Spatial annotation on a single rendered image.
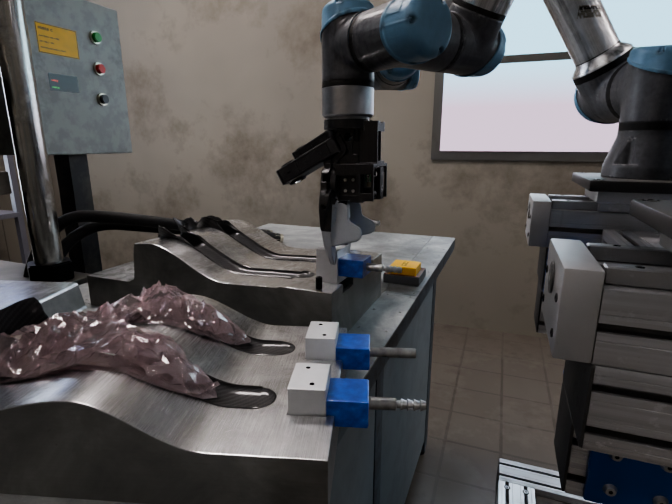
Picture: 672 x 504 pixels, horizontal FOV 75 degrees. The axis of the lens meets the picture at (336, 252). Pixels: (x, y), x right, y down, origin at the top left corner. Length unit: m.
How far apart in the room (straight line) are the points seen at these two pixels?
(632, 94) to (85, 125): 1.28
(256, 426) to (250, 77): 2.78
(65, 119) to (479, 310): 2.28
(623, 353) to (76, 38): 1.37
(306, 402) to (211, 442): 0.09
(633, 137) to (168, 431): 0.87
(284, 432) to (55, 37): 1.19
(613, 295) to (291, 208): 2.62
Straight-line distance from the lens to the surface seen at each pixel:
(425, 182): 2.66
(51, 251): 1.20
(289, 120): 2.92
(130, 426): 0.42
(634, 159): 0.96
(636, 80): 0.98
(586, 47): 1.08
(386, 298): 0.88
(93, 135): 1.43
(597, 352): 0.47
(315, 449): 0.40
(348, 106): 0.63
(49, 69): 1.38
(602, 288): 0.45
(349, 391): 0.44
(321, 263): 0.68
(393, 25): 0.56
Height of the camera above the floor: 1.10
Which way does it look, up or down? 14 degrees down
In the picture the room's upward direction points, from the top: straight up
